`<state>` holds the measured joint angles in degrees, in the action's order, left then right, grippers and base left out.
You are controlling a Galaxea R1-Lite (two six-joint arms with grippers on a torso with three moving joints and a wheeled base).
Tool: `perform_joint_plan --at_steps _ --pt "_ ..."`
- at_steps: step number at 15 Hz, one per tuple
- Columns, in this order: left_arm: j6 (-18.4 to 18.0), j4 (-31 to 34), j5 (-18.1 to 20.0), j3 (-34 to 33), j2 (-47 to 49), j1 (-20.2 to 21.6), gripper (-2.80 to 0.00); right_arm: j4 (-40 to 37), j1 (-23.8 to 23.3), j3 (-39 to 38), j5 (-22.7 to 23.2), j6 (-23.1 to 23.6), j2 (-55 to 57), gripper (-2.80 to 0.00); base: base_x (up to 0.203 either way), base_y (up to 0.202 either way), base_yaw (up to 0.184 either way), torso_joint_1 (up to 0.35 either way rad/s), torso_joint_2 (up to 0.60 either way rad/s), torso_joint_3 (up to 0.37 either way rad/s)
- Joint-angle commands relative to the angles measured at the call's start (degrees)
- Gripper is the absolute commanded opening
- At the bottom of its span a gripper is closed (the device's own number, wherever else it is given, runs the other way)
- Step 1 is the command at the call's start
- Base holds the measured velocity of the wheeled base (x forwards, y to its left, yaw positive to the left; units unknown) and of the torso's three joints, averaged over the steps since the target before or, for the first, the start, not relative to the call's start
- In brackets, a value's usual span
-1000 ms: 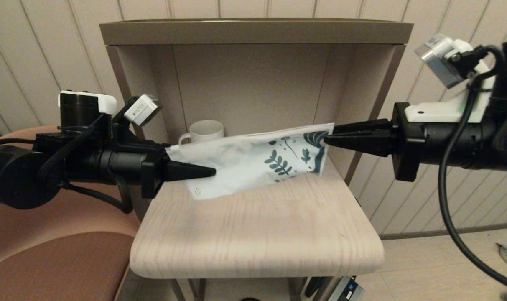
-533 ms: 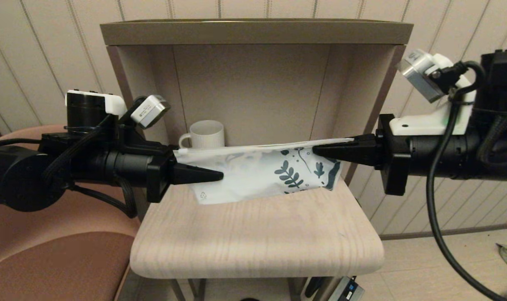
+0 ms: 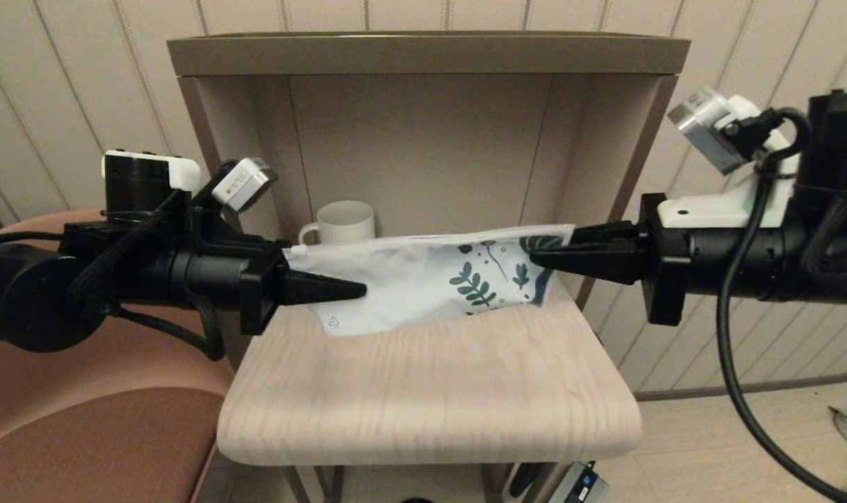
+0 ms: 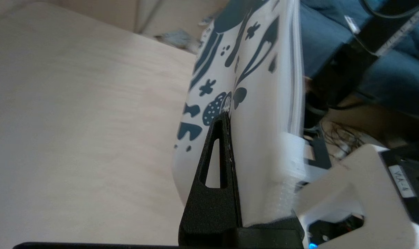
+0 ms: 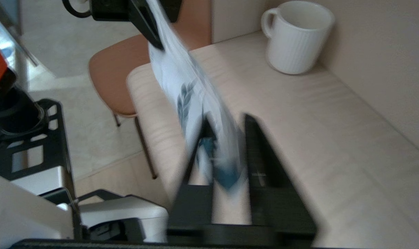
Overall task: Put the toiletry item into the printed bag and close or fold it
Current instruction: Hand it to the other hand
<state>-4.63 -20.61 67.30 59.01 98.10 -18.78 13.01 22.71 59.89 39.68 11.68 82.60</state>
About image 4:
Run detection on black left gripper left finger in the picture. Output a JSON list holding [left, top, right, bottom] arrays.
[[179, 112, 242, 244]]

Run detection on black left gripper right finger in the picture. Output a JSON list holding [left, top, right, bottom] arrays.
[[246, 216, 304, 239]]

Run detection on white floral zip pouch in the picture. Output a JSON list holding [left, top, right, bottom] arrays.
[[171, 0, 306, 227]]

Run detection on beige wooden desk with hutch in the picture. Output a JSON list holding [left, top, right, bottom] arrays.
[[0, 0, 203, 246]]

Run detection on blue bed mattress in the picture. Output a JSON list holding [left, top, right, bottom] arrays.
[[299, 0, 419, 118]]

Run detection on tangle of floor cables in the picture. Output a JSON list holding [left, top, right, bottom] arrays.
[[322, 121, 369, 159]]

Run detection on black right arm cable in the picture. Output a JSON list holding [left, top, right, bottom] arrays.
[[360, 0, 419, 19]]

